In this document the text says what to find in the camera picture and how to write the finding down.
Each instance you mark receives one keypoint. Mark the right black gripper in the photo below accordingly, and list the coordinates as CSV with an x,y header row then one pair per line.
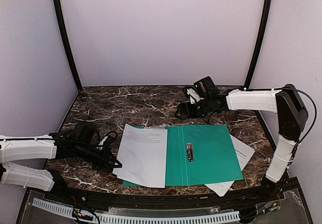
x,y
190,108

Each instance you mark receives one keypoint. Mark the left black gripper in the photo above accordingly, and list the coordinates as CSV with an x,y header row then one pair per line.
x,y
103,158

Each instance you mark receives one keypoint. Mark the white paper sheet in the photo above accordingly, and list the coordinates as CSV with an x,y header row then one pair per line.
x,y
143,155

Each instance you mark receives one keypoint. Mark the green plastic folder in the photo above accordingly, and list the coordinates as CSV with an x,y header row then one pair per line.
x,y
215,157

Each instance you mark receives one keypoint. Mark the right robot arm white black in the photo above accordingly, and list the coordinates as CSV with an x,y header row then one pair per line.
x,y
286,102

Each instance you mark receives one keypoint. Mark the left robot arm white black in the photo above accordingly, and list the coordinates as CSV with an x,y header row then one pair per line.
x,y
52,146

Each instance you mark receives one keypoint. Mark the metal centre spring clip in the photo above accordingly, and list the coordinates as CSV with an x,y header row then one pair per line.
x,y
190,152

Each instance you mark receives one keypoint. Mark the metal top clip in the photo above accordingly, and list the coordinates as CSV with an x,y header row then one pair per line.
x,y
155,127

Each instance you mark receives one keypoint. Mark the right printed paper sheet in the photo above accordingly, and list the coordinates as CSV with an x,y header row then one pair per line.
x,y
244,153

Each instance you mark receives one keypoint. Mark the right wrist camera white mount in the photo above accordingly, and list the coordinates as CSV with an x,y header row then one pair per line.
x,y
204,89

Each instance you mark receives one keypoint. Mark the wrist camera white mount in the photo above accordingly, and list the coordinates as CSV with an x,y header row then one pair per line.
x,y
85,132
204,89

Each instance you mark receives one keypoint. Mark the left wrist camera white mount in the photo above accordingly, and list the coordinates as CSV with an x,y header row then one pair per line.
x,y
85,132

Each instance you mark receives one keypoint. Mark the white slotted cable duct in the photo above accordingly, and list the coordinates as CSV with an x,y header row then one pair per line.
x,y
125,215

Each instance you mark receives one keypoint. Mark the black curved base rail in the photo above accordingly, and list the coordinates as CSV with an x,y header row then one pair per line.
x,y
249,201

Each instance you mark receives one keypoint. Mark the right black frame post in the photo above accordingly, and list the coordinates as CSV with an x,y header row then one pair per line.
x,y
258,43

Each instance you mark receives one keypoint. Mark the black frame post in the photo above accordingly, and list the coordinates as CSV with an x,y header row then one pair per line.
x,y
258,43
66,44

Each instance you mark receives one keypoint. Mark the left black frame post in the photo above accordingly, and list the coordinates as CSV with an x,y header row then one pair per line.
x,y
66,44

